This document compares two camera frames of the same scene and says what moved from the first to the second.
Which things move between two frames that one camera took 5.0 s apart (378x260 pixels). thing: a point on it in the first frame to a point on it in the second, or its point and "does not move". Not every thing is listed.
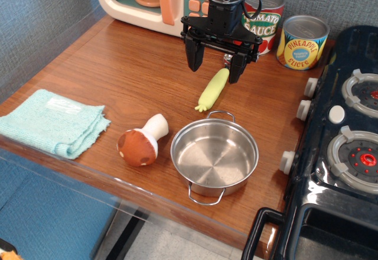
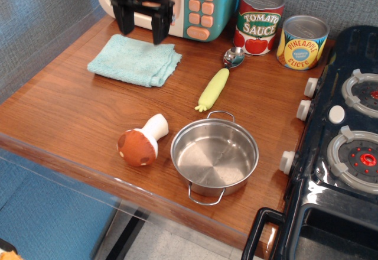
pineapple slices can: [302, 42] does not move
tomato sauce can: [266, 25] does not move
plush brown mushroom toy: [139, 147] does not move
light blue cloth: [56, 124] to [132, 60]
